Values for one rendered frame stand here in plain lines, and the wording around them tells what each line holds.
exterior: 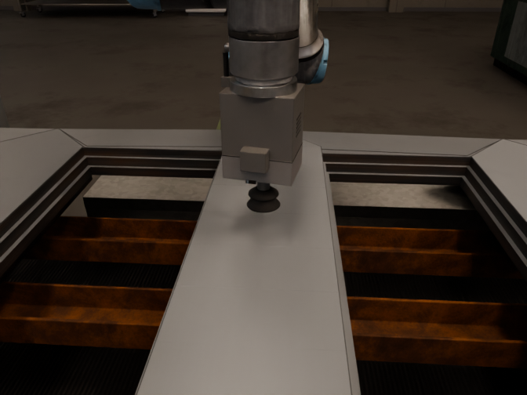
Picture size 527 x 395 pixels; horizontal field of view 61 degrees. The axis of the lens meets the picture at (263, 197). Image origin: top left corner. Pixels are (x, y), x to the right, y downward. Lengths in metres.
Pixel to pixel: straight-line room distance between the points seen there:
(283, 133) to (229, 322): 0.21
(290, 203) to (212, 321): 0.25
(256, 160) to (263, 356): 0.21
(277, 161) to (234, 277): 0.14
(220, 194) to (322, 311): 0.28
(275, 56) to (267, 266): 0.23
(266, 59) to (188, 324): 0.28
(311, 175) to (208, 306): 0.33
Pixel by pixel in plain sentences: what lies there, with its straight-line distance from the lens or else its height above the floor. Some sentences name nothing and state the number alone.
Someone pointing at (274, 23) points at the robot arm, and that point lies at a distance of 0.47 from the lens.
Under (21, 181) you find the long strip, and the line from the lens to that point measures 0.81.
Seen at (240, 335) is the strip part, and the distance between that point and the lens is 0.45.
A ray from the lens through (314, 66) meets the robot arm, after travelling 1.19.
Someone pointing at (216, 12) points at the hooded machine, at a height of 0.07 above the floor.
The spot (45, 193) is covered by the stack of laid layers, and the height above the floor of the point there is 0.85.
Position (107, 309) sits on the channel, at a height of 0.68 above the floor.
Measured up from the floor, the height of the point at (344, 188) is 0.68.
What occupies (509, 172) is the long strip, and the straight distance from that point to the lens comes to 0.84.
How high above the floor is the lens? 1.19
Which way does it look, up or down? 29 degrees down
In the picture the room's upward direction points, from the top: straight up
